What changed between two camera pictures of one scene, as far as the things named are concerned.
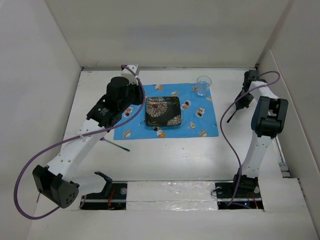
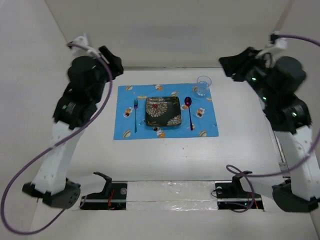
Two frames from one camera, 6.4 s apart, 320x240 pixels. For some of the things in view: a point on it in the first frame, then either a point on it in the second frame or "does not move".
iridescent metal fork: (103, 139) → (135, 105)
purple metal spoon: (237, 108) → (188, 101)
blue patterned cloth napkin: (170, 110) does not move
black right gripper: (243, 104) → (240, 63)
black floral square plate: (163, 111) does not move
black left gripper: (138, 90) → (114, 62)
